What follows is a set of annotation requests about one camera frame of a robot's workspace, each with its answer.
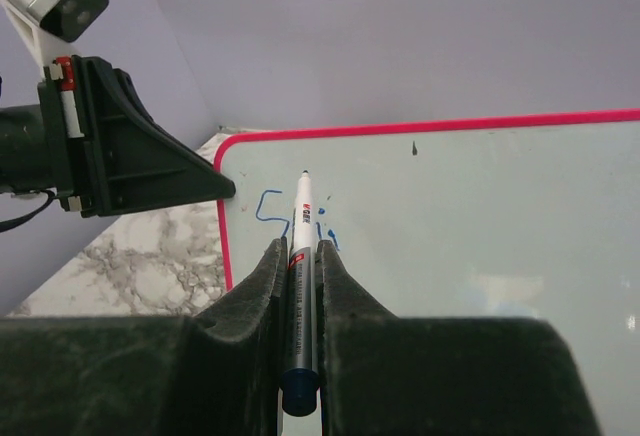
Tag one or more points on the blue whiteboard marker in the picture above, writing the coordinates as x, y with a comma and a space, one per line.
299, 381

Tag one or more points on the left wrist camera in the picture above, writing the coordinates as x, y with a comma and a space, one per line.
48, 28

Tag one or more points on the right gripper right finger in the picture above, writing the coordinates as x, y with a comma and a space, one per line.
348, 321

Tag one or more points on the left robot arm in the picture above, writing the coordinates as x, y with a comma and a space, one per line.
25, 158

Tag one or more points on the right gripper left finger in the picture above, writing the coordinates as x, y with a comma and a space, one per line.
242, 362

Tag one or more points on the red-framed whiteboard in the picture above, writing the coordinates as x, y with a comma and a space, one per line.
530, 216

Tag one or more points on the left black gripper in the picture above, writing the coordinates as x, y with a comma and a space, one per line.
108, 156

